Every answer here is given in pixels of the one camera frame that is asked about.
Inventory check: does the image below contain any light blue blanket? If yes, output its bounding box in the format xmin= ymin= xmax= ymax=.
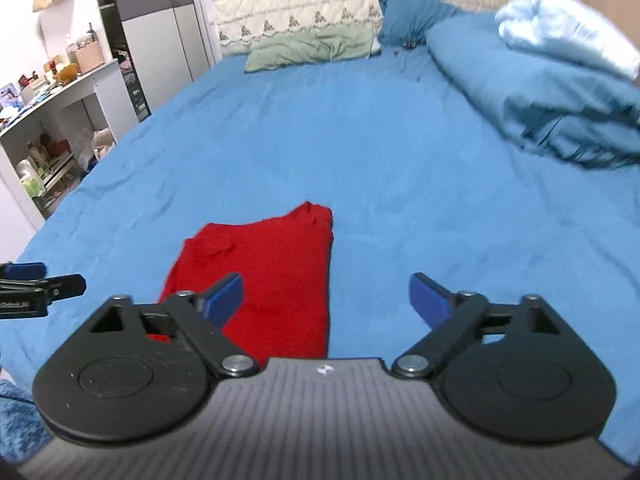
xmin=495 ymin=0 xmax=639 ymax=81

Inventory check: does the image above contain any green pillow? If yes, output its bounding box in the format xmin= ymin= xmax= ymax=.
xmin=244 ymin=24 xmax=381 ymax=73

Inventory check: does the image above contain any red garment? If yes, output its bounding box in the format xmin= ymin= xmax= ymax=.
xmin=160 ymin=202 xmax=333 ymax=365

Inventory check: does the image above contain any blue duvet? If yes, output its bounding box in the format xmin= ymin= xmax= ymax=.
xmin=425 ymin=13 xmax=639 ymax=168

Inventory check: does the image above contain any dark blue pillow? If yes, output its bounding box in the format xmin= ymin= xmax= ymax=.
xmin=378 ymin=0 xmax=465 ymax=48

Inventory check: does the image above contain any white shelf unit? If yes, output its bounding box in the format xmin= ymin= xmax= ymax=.
xmin=1 ymin=58 xmax=139 ymax=232

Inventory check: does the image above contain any blue fuzzy rug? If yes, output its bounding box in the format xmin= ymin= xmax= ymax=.
xmin=0 ymin=379 xmax=51 ymax=464

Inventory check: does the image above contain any grey white wardrobe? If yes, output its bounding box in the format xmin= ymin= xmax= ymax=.
xmin=98 ymin=0 xmax=214 ymax=119

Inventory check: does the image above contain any blue bed sheet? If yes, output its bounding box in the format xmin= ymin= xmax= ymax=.
xmin=1 ymin=49 xmax=639 ymax=462

